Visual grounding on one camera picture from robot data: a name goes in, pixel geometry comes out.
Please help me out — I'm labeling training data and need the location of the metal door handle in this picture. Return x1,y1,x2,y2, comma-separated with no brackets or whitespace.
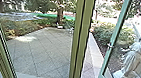
105,42,116,51

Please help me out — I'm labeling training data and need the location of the white garden chair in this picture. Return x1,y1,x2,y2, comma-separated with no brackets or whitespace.
66,25,75,35
55,21,65,30

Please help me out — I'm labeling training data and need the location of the brown tree trunk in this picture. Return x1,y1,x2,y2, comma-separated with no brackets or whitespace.
55,0,67,25

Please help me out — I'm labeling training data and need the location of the green garden bush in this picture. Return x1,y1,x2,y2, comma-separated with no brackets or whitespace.
90,21,137,52
0,12,59,45

